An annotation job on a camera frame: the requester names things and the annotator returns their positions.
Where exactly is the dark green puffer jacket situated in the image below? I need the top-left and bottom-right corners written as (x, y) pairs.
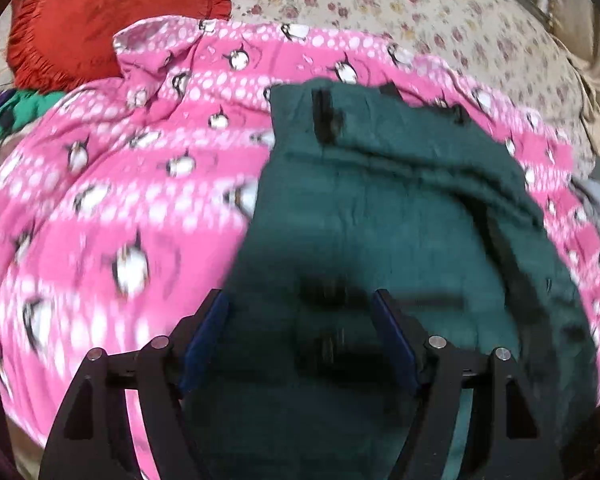
top-left (186, 80), bottom-right (598, 479)

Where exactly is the green garment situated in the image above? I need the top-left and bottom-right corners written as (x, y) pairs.
top-left (0, 89), bottom-right (66, 142)

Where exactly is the beige curtain right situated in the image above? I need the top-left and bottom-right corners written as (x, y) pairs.
top-left (548, 0), bottom-right (600, 156)

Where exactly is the floral bed sheet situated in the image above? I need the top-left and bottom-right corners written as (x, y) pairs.
top-left (0, 0), bottom-right (596, 176)

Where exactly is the red ruffled heart pillow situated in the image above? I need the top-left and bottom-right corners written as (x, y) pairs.
top-left (6, 0), bottom-right (232, 93)

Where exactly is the pink penguin blanket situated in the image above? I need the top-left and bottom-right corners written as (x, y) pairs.
top-left (0, 15), bottom-right (600, 479)

